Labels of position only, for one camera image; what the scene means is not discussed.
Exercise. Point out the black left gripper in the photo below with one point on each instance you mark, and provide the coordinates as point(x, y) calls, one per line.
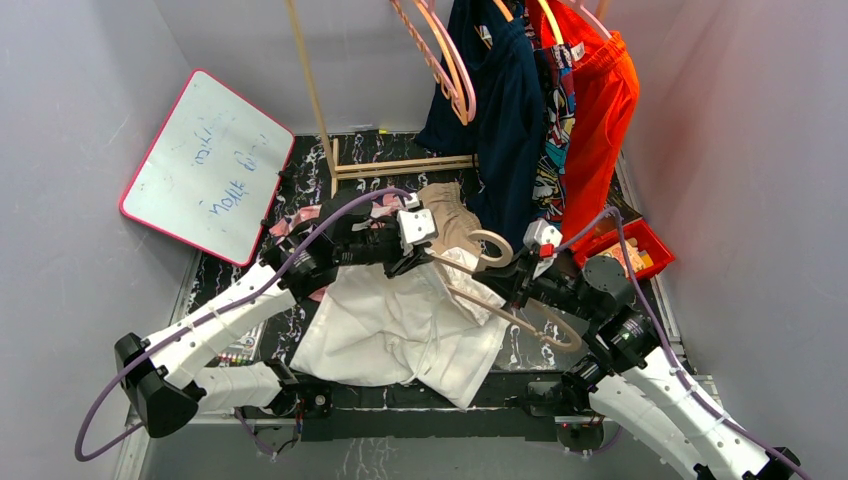
point(398, 263)

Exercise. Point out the pink framed whiteboard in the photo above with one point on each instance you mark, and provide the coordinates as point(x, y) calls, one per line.
point(210, 176)

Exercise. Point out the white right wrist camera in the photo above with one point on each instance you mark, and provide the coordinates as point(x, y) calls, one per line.
point(542, 238)

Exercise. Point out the navy blue hanging shorts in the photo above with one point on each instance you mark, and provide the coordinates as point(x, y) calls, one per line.
point(507, 132)

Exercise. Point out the pink shark print shorts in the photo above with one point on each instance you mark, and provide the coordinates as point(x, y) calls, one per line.
point(311, 222)

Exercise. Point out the red plastic bin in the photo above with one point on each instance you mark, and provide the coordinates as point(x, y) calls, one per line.
point(647, 253)

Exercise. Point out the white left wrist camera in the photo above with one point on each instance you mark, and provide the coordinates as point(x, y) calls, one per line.
point(417, 224)

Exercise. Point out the coloured marker pack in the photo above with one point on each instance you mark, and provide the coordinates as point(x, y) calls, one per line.
point(244, 350)

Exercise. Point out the colourful print hanging shorts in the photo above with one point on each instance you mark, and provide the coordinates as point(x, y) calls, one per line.
point(554, 68)

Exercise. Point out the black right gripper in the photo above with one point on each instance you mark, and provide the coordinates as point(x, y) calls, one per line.
point(503, 281)

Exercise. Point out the light wooden hanger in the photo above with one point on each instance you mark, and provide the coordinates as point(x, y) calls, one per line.
point(574, 341)

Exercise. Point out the white shorts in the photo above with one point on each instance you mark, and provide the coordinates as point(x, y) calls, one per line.
point(434, 324)

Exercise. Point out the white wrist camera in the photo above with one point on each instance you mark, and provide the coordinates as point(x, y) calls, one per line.
point(417, 224)
point(542, 238)

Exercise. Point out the beige shorts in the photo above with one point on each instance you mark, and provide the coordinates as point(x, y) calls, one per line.
point(453, 220)

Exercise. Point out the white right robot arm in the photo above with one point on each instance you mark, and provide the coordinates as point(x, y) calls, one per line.
point(629, 377)

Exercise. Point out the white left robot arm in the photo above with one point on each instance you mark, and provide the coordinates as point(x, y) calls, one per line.
point(169, 376)

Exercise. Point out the pink and orange hanger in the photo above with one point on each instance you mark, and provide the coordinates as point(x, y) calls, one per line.
point(450, 73)

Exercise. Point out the orange hanging shorts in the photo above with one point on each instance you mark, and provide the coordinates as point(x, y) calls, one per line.
point(607, 91)

